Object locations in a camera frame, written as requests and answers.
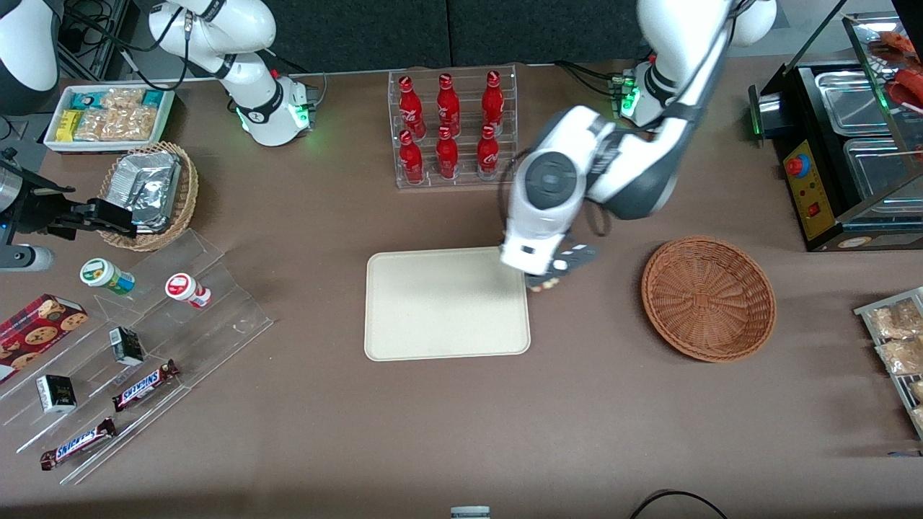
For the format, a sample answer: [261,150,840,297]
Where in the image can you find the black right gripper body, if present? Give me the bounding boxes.
[0,168,81,241]

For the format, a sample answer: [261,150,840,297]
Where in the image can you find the white rectangular snack tray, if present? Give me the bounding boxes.
[43,84,176,154]

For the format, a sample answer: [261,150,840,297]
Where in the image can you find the light oval wicker basket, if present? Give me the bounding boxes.
[99,141,199,252]

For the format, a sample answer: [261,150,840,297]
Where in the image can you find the cream plastic tray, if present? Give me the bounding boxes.
[364,246,532,362]

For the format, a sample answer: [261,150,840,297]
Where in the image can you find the brown round wicker basket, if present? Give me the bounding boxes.
[641,236,777,363]

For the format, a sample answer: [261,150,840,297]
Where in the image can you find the tray of packaged snacks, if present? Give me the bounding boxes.
[854,287,923,441]

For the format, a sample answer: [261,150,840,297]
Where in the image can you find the silver foil package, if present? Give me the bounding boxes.
[132,180,180,234]
[108,151,182,211]

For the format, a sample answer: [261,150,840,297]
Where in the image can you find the green lid snack cup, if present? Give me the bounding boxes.
[79,257,136,297]

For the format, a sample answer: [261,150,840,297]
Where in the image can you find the clear bag of nuts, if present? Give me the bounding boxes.
[100,87,146,113]
[75,108,109,142]
[101,106,158,142]

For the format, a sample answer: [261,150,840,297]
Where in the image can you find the red lid snack cup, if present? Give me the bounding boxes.
[164,272,213,310]

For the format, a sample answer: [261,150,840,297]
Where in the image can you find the clear acrylic bottle rack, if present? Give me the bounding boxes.
[388,64,518,190]

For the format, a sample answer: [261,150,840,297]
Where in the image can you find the red cookie box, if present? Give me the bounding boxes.
[0,293,89,385]

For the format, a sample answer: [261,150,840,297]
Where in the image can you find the small black box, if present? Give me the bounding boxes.
[109,327,146,367]
[36,374,78,414]

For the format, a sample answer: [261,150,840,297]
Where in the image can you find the red cola bottle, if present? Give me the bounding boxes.
[482,71,505,135]
[436,74,462,137]
[399,130,425,185]
[435,127,460,180]
[476,125,500,180]
[399,76,425,138]

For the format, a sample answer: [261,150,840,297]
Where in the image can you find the clear acrylic stepped display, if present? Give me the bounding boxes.
[0,229,275,486]

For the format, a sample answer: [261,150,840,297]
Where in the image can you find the brown Snickers bar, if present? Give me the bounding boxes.
[40,417,118,471]
[112,359,182,413]

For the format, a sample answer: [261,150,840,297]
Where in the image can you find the dark grey partition panel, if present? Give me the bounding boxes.
[265,0,449,74]
[447,0,646,68]

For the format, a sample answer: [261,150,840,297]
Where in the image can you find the black food warmer machine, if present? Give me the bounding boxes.
[748,13,923,253]

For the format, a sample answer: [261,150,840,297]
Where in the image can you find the steel food pan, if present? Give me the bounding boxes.
[842,136,923,211]
[813,67,904,139]

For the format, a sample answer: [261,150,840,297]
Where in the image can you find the red sausage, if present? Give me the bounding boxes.
[885,67,923,110]
[867,31,904,66]

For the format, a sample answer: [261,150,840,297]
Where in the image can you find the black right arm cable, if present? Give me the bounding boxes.
[61,0,193,92]

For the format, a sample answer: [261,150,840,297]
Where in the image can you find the black left base cables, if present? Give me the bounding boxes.
[554,61,625,99]

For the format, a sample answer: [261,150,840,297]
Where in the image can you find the black floor cable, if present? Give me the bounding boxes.
[629,489,730,519]

